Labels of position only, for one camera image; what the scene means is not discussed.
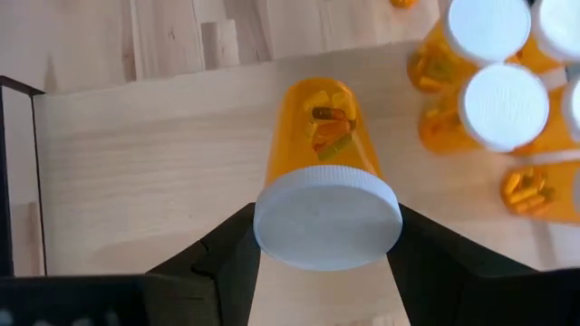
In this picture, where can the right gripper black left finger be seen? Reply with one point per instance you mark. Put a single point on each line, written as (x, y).
(231, 271)

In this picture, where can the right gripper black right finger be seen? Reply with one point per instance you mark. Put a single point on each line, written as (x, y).
(430, 271)

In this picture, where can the orange pill bottle white cap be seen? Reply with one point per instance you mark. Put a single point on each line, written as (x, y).
(403, 3)
(503, 106)
(489, 27)
(530, 194)
(559, 27)
(326, 226)
(555, 131)

